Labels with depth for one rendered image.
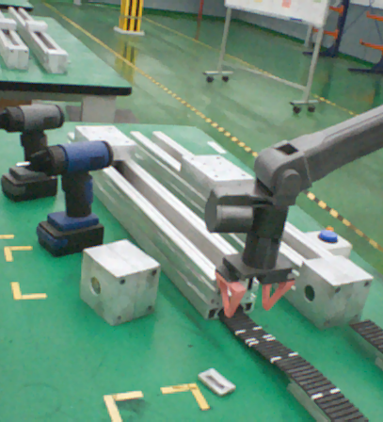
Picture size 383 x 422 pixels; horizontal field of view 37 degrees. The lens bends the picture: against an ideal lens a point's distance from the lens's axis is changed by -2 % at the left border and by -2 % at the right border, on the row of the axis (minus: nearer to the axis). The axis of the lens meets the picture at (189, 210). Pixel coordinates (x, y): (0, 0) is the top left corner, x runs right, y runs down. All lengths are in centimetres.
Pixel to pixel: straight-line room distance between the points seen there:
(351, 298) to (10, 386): 60
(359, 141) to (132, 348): 48
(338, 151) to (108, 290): 42
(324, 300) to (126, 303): 35
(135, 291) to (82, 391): 21
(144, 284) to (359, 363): 38
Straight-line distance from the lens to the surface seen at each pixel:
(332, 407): 87
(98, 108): 282
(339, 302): 107
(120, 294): 95
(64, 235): 115
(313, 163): 88
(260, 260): 93
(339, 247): 128
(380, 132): 94
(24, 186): 139
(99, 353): 92
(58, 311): 101
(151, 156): 160
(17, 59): 287
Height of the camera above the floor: 134
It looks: 23 degrees down
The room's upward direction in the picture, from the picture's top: 9 degrees clockwise
